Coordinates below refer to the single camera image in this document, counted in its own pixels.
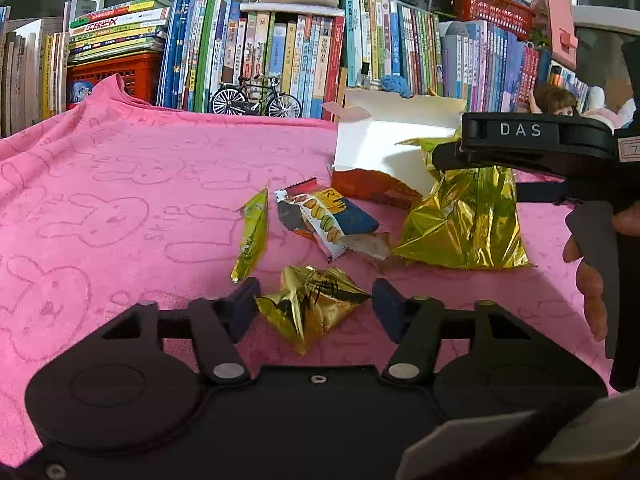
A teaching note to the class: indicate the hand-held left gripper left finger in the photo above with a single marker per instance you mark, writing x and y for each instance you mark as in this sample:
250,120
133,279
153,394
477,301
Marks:
244,310

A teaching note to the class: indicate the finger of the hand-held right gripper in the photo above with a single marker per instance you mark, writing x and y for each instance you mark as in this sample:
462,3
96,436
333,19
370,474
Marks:
545,194
450,156

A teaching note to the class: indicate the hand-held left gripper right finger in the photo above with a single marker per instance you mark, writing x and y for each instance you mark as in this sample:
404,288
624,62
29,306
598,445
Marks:
387,310

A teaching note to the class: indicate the small gold foil wrapper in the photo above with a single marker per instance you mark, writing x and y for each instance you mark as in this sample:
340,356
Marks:
310,305

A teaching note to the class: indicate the large gold foil bag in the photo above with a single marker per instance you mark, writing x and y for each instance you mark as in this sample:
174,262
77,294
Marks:
460,225

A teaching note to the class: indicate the person's right hand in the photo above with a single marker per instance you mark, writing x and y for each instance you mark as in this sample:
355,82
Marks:
592,292

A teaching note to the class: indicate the brown haired doll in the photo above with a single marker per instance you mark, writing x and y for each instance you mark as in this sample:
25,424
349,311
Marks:
552,100

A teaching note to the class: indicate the pale plush toy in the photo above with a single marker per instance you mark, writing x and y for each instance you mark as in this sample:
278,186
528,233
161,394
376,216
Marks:
607,112

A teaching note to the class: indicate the white cardboard box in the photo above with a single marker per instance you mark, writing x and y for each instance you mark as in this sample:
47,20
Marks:
380,140

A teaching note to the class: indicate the green yellow snack packet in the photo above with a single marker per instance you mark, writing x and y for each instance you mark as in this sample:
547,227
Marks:
252,235

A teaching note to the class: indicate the row of upright books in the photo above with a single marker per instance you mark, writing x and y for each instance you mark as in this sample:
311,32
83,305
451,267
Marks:
30,75
450,55
260,55

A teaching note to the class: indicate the macaron print snack wrapper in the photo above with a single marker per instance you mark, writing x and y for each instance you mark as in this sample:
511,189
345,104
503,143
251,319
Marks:
330,217

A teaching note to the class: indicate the pink toy house box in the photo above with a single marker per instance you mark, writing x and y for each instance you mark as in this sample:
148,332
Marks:
557,20

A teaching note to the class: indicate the red plastic basket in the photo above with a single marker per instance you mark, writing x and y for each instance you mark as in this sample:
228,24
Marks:
492,10

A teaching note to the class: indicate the pink bunny print towel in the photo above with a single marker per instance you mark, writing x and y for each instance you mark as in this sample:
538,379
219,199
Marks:
125,185

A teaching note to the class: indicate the miniature black bicycle model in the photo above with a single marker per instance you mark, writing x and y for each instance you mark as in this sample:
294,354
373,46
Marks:
255,100

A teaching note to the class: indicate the white flat box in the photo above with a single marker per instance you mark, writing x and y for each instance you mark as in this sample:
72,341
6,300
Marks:
290,2

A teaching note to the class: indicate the red plastic crate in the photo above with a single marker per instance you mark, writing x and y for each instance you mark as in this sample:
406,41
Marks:
120,77

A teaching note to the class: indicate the stack of flat books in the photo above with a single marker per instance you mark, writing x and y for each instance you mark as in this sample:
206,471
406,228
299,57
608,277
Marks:
120,27

